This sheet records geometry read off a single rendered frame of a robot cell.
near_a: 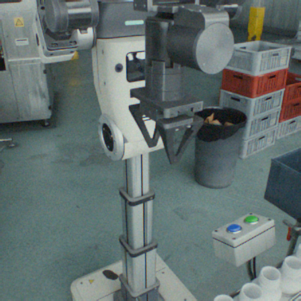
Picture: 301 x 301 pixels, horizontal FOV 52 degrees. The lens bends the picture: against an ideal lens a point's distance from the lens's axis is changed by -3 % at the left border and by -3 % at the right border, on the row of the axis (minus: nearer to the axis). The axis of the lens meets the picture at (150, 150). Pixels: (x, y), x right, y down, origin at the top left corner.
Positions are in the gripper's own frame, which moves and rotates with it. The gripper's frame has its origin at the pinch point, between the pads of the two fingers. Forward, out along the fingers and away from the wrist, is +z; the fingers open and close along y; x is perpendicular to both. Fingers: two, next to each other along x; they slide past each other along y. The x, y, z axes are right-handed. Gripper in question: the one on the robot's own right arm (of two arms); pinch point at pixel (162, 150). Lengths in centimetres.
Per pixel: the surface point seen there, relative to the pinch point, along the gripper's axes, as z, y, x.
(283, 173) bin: 48, -30, 85
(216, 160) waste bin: 108, -131, 144
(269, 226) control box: 28.4, 2.4, 30.4
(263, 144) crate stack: 133, -160, 244
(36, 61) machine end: 55, -343, 54
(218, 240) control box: 31.0, -2.9, 18.8
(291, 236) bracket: 35, 4, 40
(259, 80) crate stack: 57, -158, 217
